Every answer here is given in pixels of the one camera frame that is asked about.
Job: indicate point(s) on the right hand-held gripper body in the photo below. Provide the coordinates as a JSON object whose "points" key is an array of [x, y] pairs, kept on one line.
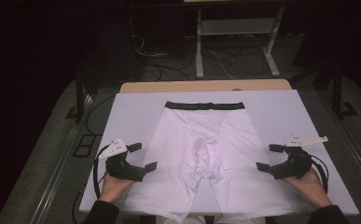
{"points": [[298, 163]]}

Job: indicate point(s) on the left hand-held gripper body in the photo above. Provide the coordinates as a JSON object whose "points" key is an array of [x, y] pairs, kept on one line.
{"points": [[122, 168]]}

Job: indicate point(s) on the white pants with black waistband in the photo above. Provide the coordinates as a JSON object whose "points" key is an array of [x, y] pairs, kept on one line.
{"points": [[181, 140]]}

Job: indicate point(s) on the person's left hand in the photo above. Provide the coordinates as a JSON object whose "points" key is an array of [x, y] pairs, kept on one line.
{"points": [[114, 188]]}

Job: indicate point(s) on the person's right hand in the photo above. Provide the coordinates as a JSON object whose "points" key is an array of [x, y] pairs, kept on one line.
{"points": [[313, 189]]}

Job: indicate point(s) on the white board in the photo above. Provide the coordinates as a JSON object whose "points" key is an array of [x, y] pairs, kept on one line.
{"points": [[131, 112]]}

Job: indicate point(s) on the black metal stand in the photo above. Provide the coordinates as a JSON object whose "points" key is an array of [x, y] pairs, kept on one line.
{"points": [[79, 99], [337, 93]]}

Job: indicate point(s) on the wooden table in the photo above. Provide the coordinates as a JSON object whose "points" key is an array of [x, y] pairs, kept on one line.
{"points": [[200, 85]]}

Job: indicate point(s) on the dark cabinet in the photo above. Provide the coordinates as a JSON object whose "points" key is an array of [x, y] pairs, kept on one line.
{"points": [[116, 49]]}

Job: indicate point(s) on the white metal stand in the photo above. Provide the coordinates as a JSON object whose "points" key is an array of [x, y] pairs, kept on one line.
{"points": [[237, 26]]}

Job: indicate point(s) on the black floor outlet frame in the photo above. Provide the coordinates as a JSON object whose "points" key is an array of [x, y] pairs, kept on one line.
{"points": [[86, 145]]}

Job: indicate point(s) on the metal floor rail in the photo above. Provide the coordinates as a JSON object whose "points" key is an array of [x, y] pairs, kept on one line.
{"points": [[60, 161], [355, 155]]}

